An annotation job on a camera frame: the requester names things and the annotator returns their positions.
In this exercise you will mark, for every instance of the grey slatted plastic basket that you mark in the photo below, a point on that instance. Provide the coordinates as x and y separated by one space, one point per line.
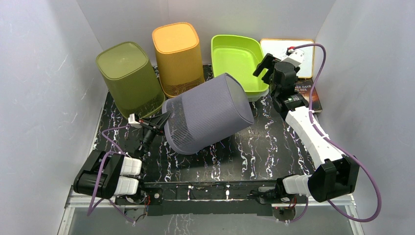
206 114

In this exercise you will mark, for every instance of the small whiteboard orange frame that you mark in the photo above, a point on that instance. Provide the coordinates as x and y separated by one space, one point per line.
278 48

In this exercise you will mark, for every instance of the lime green plastic tub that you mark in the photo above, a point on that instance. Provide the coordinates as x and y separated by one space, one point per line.
239 57

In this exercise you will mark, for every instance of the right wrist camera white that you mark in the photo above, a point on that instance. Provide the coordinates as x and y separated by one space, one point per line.
294 56

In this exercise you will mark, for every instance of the orange slatted plastic basket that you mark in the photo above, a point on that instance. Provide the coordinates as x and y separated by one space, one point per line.
178 56

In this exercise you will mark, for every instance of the olive green slatted basket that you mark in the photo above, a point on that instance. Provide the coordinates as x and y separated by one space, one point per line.
131 79

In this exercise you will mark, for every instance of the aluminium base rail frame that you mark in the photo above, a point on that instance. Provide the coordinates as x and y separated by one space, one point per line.
206 209

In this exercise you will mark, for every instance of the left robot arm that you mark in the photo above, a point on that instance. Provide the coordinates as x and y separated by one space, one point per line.
108 174

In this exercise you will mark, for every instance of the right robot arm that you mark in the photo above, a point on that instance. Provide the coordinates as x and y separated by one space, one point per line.
336 173

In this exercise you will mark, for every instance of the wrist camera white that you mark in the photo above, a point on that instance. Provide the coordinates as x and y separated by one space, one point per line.
294 56
134 121

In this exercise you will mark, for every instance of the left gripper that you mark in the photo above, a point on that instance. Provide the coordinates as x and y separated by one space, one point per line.
154 124

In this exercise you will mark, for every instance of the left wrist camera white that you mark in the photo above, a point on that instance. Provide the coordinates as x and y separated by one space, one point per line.
134 121

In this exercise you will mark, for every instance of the dark paperback book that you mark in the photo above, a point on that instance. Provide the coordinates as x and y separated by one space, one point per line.
303 87

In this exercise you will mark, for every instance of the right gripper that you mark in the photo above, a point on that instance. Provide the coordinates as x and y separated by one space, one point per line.
268 63

